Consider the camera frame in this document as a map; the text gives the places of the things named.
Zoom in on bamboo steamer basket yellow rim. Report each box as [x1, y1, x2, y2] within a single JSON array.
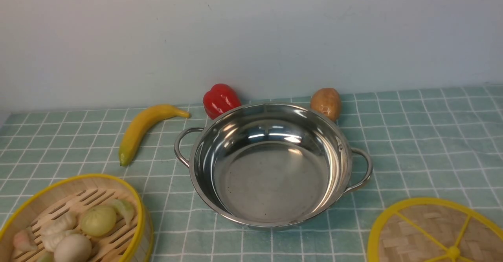
[[0, 174, 154, 262]]

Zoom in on woven bamboo steamer lid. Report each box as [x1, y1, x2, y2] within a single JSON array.
[[367, 197, 503, 262]]

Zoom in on stainless steel pot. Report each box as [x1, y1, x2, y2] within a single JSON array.
[[174, 102, 373, 229]]

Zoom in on red bell pepper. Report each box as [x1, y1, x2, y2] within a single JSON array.
[[202, 83, 241, 119]]

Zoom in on brown potato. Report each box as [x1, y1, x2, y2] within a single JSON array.
[[310, 87, 342, 122]]

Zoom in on yellow banana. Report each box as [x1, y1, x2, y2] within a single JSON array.
[[118, 103, 191, 167]]

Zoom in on green dumpling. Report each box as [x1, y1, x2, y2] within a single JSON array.
[[108, 199, 136, 227]]

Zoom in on green checkered tablecloth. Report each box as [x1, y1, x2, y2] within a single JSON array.
[[0, 86, 503, 262]]

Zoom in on pale green round bun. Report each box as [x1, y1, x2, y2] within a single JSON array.
[[80, 206, 117, 237]]

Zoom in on white round bun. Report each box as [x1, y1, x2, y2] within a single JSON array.
[[54, 235, 93, 262]]

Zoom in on white dumpling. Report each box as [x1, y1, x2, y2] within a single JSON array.
[[40, 211, 77, 236], [41, 229, 79, 253]]

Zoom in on white dumpling lower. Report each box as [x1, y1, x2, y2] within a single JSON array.
[[41, 229, 79, 253]]

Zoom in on pink dumpling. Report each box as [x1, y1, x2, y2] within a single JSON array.
[[13, 227, 38, 252]]

